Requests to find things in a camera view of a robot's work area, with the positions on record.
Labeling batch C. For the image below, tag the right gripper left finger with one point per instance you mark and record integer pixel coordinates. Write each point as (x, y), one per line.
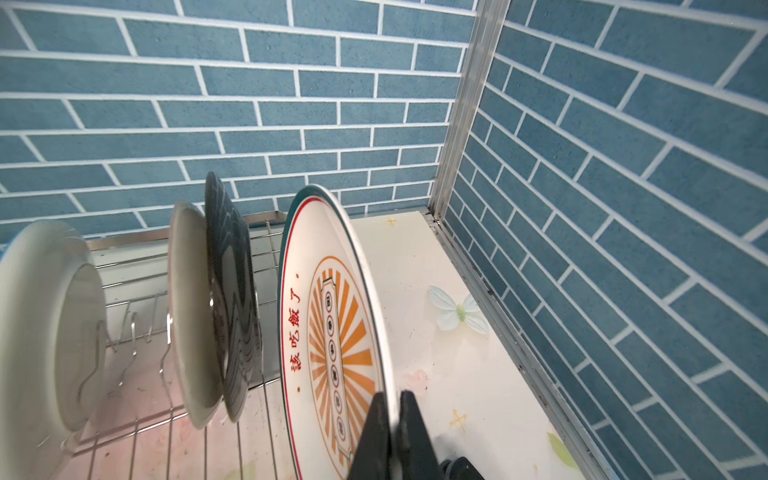
(372, 457)

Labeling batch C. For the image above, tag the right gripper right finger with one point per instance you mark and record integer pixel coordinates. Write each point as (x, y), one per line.
(413, 446)

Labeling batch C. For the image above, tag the brown patterned plate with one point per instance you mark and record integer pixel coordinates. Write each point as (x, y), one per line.
(333, 347)

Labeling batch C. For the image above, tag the grey plate in rack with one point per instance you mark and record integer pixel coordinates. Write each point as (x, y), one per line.
(193, 337)

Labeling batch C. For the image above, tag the black plate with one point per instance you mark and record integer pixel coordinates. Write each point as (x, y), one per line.
(234, 305)

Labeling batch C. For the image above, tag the watermelon pattern plate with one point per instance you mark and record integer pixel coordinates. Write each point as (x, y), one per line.
(53, 346)

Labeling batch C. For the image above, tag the metal wire dish rack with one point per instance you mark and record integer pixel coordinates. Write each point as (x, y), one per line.
(140, 428)

